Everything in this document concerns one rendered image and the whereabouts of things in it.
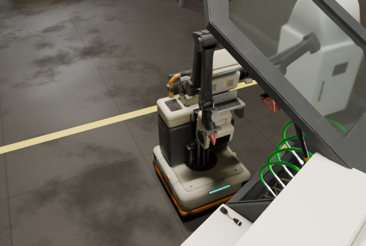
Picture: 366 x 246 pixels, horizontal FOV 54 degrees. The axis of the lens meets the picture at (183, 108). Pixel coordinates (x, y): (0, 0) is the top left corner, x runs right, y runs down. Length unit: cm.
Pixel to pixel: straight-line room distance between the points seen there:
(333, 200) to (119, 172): 244
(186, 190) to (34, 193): 134
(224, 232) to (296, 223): 69
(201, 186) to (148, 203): 51
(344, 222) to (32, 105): 381
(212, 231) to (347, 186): 72
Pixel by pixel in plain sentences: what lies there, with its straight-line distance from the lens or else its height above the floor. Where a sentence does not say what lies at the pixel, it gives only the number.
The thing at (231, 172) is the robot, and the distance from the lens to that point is 293.
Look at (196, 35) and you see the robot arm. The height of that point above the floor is 161.
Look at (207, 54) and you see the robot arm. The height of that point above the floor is 154.
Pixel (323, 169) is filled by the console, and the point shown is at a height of 155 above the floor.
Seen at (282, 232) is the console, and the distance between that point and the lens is 105.
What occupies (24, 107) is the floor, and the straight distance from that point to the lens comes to 445.
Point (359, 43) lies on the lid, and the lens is 178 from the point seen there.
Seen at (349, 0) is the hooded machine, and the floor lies 122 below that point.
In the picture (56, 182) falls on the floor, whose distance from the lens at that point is 341.
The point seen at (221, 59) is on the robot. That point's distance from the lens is 217.
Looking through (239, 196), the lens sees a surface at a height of 95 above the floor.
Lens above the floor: 239
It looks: 36 degrees down
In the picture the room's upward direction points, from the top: 1 degrees counter-clockwise
